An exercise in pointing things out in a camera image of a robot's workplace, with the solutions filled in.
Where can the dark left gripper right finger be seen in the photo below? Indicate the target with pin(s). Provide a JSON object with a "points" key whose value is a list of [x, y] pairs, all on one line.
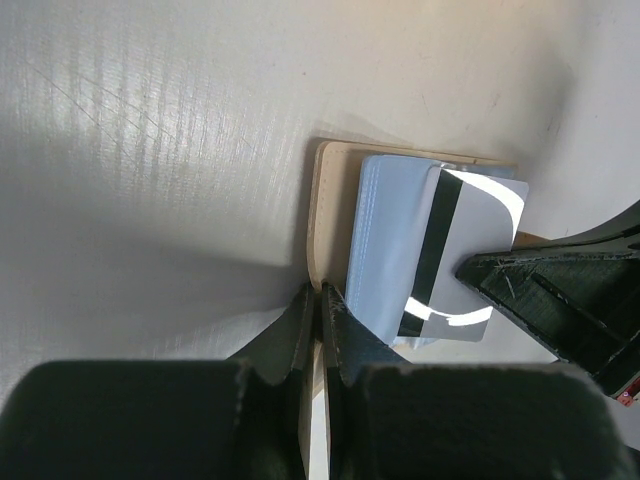
{"points": [[392, 419]]}

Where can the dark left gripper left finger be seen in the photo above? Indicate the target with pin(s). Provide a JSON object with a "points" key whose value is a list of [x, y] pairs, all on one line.
{"points": [[238, 418]]}

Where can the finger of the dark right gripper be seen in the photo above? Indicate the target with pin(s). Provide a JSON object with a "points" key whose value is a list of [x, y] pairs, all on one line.
{"points": [[577, 296]]}

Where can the beige card holder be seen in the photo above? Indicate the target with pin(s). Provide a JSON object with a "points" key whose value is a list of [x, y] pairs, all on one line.
{"points": [[367, 220]]}

